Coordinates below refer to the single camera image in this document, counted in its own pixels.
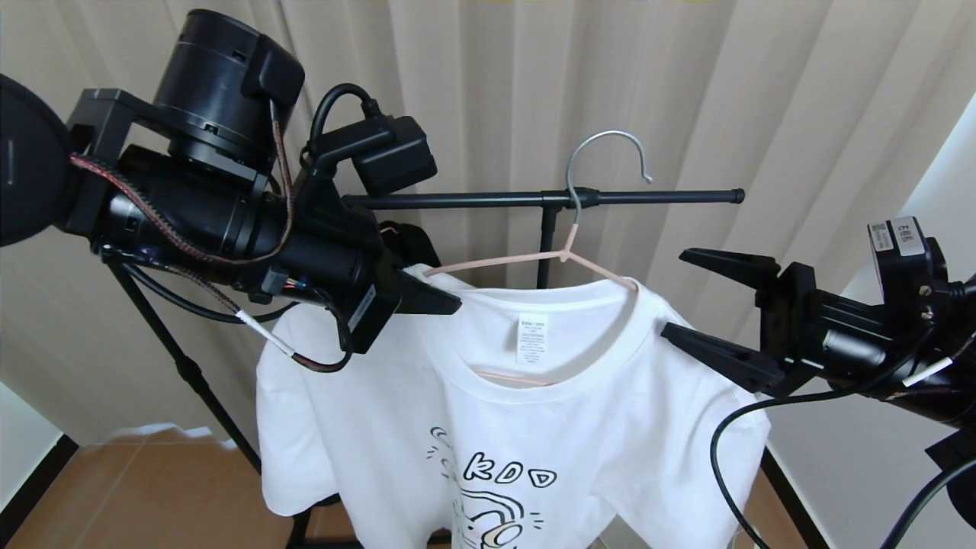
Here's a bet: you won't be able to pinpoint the white garment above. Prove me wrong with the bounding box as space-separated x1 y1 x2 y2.
255 264 773 549

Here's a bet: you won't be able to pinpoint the black clothes rack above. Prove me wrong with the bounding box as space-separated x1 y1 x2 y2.
103 187 746 549

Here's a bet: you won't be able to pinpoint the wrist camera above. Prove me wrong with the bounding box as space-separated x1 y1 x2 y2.
867 217 952 307
300 114 440 230

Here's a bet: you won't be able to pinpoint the pink clothes hanger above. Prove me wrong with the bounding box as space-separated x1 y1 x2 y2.
422 130 655 387

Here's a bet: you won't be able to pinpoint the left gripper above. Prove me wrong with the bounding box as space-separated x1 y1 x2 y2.
95 149 464 356

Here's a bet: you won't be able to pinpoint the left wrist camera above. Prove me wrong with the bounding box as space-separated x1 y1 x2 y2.
300 114 440 230

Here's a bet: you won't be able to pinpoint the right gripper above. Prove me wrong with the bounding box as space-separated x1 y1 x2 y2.
660 247 940 399

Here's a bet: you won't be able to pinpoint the black shorts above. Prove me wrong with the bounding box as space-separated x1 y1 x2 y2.
286 220 445 549

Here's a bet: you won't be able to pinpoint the beige curtain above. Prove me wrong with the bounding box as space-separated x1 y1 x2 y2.
0 0 976 451

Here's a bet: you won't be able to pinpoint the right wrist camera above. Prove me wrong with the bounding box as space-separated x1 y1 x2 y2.
867 217 952 307

